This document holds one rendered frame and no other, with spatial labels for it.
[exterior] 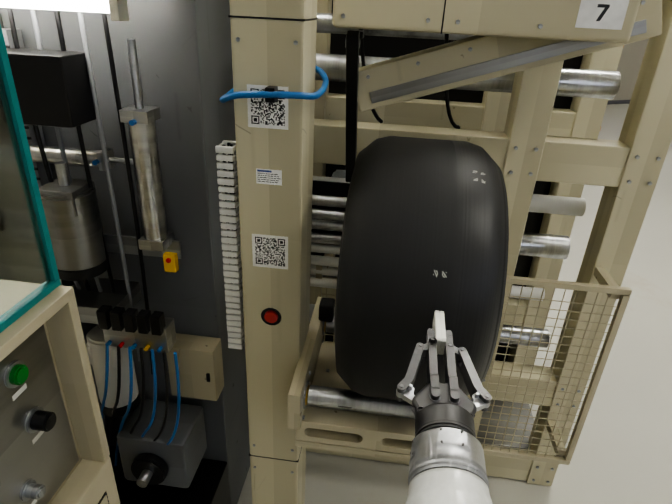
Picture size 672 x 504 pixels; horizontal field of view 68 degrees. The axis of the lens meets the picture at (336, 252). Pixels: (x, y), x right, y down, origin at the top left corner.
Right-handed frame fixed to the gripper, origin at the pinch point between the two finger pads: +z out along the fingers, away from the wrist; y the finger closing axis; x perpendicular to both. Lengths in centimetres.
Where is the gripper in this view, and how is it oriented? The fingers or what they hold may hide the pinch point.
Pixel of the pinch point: (439, 332)
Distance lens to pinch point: 81.0
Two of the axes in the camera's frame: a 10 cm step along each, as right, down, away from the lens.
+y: -9.9, -1.0, 0.9
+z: 1.3, -5.6, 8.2
